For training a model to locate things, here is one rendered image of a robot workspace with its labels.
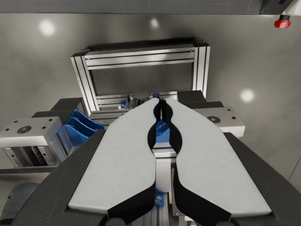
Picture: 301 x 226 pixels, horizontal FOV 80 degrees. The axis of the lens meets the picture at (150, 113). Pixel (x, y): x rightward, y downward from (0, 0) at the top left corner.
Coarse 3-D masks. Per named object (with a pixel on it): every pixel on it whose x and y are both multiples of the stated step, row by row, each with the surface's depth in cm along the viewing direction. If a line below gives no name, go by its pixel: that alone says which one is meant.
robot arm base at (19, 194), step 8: (24, 184) 48; (32, 184) 48; (16, 192) 47; (24, 192) 46; (32, 192) 47; (8, 200) 49; (16, 200) 45; (24, 200) 45; (8, 208) 45; (16, 208) 44; (8, 216) 43; (0, 224) 42; (8, 224) 41
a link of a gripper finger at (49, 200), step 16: (96, 144) 8; (64, 160) 7; (80, 160) 7; (48, 176) 6; (64, 176) 6; (80, 176) 6; (48, 192) 6; (64, 192) 6; (32, 208) 6; (48, 208) 6; (64, 208) 6; (16, 224) 5; (32, 224) 5; (48, 224) 5; (64, 224) 5; (80, 224) 5; (96, 224) 5
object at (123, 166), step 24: (120, 120) 9; (144, 120) 9; (120, 144) 8; (144, 144) 8; (96, 168) 7; (120, 168) 7; (144, 168) 7; (96, 192) 6; (120, 192) 6; (144, 192) 6; (120, 216) 6
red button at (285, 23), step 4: (280, 16) 47; (284, 16) 46; (288, 16) 46; (280, 20) 47; (284, 20) 46; (288, 20) 46; (276, 24) 47; (280, 24) 47; (284, 24) 46; (288, 24) 46
